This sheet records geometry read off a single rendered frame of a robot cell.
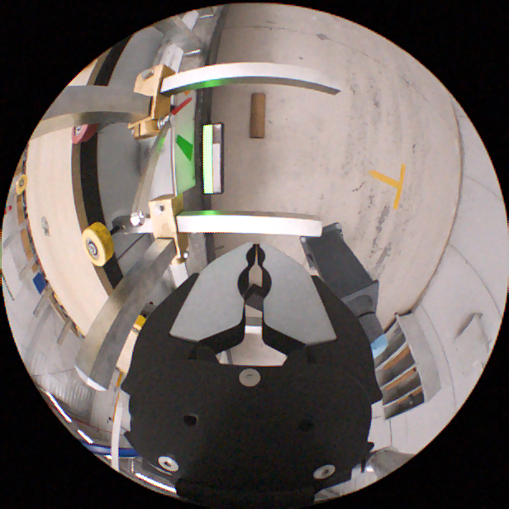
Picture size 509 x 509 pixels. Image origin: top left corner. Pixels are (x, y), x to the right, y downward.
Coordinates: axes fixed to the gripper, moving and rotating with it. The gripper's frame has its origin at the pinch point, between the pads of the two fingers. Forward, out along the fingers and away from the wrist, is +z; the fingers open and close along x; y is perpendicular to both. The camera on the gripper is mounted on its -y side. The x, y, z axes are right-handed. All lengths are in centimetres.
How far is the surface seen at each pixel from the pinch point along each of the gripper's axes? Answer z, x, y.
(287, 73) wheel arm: 11.7, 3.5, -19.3
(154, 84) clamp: 10.8, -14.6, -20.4
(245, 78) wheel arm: 12.4, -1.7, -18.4
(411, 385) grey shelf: -17, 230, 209
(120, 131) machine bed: 26.7, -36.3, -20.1
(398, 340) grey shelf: 74, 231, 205
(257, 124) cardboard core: 90, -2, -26
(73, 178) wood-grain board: 8.3, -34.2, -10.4
